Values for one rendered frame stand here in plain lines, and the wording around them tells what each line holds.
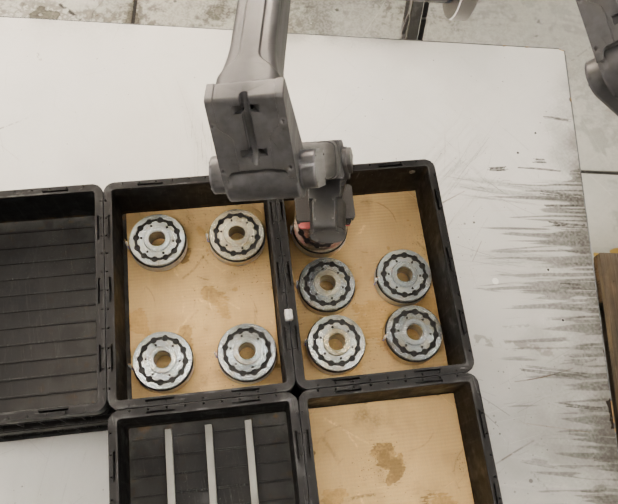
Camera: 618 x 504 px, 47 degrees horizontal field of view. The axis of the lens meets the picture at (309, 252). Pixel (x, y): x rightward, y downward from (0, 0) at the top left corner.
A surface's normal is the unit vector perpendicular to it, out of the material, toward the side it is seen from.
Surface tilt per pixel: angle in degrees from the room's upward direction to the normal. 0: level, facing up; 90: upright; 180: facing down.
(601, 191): 0
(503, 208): 0
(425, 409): 0
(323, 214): 15
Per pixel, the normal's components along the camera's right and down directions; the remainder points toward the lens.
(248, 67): -0.17, -0.54
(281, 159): -0.11, 0.58
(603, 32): -0.68, 0.14
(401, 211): 0.07, -0.36
